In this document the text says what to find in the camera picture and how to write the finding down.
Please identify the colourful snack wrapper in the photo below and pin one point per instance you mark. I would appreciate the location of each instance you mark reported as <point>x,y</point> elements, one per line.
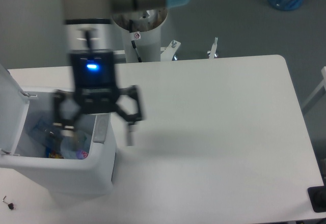
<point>52,150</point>

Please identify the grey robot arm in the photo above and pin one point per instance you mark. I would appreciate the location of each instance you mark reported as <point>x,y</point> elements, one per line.
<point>79,14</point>

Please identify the white frame at right edge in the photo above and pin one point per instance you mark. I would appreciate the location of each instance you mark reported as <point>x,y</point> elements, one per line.
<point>315,95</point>

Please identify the white trash can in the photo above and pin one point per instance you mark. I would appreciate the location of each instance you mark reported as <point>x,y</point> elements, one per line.
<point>32,146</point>

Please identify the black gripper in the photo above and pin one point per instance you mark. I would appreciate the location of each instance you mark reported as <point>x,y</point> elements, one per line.
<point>96,92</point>

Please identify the black device at table edge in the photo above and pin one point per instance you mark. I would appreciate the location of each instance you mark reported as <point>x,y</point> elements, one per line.
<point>317,198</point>

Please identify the clear plastic water bottle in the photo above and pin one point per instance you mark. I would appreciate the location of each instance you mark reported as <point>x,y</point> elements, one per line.
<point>71,147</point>

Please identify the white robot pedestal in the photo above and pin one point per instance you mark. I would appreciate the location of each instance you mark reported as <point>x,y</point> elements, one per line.
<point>141,36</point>

